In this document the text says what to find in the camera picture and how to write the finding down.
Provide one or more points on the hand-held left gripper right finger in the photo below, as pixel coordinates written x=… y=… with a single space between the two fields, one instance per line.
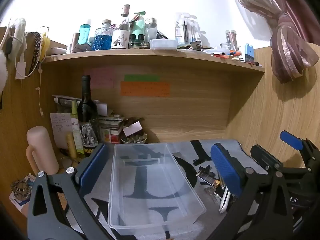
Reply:
x=225 y=167

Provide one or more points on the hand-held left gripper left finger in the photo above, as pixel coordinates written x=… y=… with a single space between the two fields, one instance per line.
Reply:
x=93 y=163

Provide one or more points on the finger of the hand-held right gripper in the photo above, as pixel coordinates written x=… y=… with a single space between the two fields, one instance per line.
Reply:
x=265 y=157
x=290 y=140

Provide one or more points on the black clip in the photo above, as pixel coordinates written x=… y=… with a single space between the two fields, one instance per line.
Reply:
x=206 y=169

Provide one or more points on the black and gold lighter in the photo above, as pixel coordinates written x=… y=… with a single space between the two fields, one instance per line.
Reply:
x=208 y=179

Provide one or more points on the white handheld device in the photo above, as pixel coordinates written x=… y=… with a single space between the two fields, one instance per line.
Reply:
x=225 y=200

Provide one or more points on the clear plastic storage box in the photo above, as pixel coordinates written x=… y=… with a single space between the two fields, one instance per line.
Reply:
x=150 y=180

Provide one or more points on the yellow tube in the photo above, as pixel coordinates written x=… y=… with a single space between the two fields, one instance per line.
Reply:
x=71 y=146

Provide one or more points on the fruit print box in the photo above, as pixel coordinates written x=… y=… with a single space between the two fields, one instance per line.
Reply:
x=105 y=136

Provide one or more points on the silver keys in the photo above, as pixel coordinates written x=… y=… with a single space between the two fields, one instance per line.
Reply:
x=213 y=195

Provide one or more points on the red box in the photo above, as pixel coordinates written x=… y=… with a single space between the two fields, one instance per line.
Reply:
x=115 y=137

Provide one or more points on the grey mat with black print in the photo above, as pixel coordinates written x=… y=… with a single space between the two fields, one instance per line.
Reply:
x=190 y=160

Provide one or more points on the green and white tube bottle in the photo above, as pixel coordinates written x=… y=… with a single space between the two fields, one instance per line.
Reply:
x=76 y=130

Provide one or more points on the stack of booklets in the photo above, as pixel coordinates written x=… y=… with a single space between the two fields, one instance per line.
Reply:
x=110 y=122

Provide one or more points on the bowl of small stones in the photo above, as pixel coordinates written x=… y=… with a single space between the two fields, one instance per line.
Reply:
x=133 y=139

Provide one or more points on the handwritten white note paper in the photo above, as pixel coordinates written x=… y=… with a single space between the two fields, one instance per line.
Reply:
x=60 y=130

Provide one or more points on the dark wine bottle elephant label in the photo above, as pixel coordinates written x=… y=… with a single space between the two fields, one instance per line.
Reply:
x=86 y=115

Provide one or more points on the white card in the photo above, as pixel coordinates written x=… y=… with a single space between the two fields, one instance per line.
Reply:
x=132 y=128

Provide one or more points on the blue cartoon card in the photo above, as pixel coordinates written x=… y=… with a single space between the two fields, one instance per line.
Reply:
x=21 y=205

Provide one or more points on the pink sticky note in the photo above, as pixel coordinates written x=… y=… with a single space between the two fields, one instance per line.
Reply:
x=100 y=78

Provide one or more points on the orange sticky note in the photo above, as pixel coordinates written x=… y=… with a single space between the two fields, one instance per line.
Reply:
x=145 y=89

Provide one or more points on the blue box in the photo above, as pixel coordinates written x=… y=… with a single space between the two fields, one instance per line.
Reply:
x=249 y=53

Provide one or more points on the green sticky note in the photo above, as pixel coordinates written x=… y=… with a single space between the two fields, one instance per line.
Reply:
x=141 y=78

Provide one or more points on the mauve curtain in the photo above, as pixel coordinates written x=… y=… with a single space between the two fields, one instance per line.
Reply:
x=287 y=30

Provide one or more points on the tall glass jar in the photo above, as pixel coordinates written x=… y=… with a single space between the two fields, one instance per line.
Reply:
x=231 y=40

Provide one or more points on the wooden shelf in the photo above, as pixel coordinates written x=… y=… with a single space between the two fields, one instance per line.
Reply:
x=150 y=55

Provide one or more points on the brown cardboard tube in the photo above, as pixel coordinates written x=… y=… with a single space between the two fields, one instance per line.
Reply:
x=74 y=42

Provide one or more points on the blue liquid glass bottle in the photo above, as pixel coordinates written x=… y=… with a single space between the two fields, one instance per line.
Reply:
x=102 y=38

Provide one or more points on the yellow cloth item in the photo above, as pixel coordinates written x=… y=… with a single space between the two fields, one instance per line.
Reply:
x=45 y=47

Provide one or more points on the white label glass bottle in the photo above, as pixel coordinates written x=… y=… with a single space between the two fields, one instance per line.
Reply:
x=120 y=37

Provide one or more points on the leopard print headband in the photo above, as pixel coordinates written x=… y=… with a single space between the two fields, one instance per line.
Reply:
x=36 y=47

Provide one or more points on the teal bottle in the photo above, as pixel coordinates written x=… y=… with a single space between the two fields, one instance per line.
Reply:
x=84 y=33

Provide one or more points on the white plastic case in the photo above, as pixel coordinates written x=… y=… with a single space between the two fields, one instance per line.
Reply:
x=162 y=44

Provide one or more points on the clear blister pack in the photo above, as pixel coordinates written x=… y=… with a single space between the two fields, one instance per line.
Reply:
x=187 y=30

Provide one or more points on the clear bottle silver cap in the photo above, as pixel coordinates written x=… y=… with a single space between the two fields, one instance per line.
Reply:
x=151 y=30

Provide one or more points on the mint green bottle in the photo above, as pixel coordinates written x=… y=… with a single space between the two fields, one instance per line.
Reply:
x=138 y=25

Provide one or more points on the white plush item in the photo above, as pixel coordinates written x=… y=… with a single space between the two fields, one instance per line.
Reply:
x=18 y=35

